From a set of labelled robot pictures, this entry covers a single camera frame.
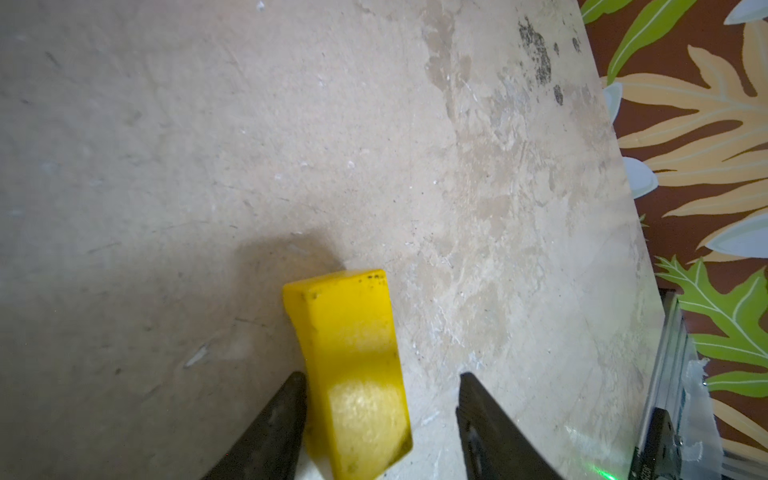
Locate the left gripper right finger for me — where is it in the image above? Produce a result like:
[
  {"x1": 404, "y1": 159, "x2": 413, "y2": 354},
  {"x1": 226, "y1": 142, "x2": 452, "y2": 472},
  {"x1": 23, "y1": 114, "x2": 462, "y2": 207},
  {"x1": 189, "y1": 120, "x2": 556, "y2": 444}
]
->
[{"x1": 456, "y1": 372, "x2": 560, "y2": 480}]

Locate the yellow arch block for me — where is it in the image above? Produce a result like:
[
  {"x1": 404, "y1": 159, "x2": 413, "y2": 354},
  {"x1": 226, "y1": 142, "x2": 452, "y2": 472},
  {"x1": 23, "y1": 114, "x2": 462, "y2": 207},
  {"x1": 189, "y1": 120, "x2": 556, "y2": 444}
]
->
[{"x1": 282, "y1": 270, "x2": 413, "y2": 479}]

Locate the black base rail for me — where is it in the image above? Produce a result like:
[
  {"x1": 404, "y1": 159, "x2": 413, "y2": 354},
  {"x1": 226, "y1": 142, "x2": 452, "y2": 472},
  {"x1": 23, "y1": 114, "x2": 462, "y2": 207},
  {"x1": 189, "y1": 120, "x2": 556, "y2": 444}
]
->
[{"x1": 629, "y1": 407, "x2": 682, "y2": 480}]

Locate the aluminium frame structure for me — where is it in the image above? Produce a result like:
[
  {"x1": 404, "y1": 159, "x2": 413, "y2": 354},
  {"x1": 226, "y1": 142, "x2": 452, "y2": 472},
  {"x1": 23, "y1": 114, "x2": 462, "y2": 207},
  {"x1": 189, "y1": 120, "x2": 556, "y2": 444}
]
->
[{"x1": 635, "y1": 289, "x2": 767, "y2": 479}]

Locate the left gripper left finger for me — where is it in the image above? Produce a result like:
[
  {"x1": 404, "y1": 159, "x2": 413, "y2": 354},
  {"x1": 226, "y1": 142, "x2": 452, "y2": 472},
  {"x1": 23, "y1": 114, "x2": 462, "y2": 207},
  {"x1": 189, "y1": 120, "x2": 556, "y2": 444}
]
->
[{"x1": 204, "y1": 371, "x2": 307, "y2": 480}]

